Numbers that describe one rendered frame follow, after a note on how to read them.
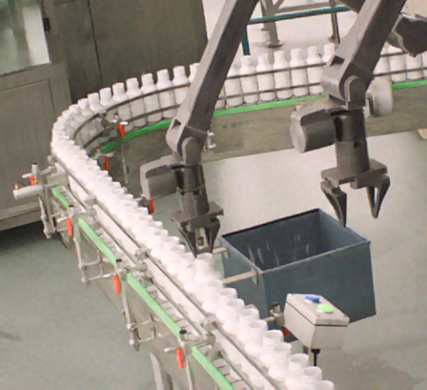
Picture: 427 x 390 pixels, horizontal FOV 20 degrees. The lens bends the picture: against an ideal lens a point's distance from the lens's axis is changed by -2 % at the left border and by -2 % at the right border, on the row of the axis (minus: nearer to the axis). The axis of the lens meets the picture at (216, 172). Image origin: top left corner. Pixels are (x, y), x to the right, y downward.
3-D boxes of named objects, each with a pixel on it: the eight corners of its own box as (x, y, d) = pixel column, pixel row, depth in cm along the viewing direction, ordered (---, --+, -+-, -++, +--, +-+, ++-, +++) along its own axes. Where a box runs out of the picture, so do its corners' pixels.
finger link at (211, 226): (183, 254, 259) (176, 213, 256) (214, 245, 261) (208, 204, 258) (193, 264, 253) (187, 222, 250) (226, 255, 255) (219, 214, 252)
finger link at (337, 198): (376, 225, 210) (372, 174, 207) (340, 236, 208) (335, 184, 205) (359, 214, 216) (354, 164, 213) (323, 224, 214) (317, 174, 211)
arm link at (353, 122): (369, 105, 204) (354, 98, 209) (333, 113, 202) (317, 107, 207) (373, 144, 206) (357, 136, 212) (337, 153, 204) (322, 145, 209)
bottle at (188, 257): (216, 323, 272) (205, 256, 267) (192, 330, 270) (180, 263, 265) (206, 314, 277) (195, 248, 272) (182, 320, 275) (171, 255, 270)
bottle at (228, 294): (227, 371, 250) (216, 300, 244) (220, 359, 255) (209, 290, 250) (254, 364, 251) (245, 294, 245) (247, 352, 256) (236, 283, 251)
